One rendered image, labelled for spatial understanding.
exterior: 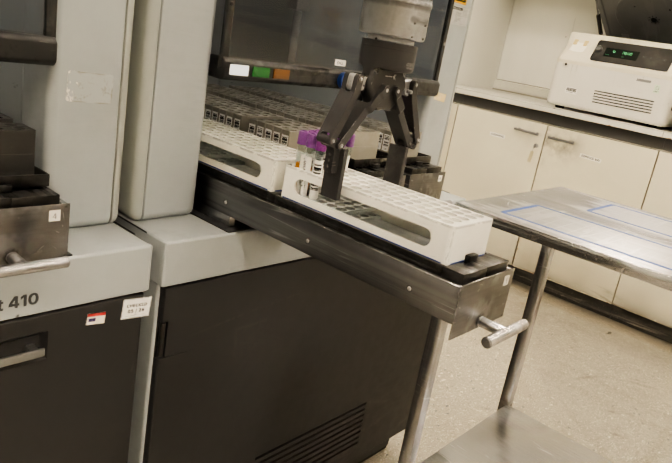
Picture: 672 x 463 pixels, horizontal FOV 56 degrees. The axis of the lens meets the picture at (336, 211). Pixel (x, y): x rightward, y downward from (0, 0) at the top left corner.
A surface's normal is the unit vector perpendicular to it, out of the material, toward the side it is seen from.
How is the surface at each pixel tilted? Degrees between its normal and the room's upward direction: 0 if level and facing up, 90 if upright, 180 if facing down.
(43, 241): 90
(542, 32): 90
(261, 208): 90
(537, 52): 90
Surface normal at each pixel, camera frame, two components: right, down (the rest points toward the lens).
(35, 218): 0.73, 0.30
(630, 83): -0.68, 0.08
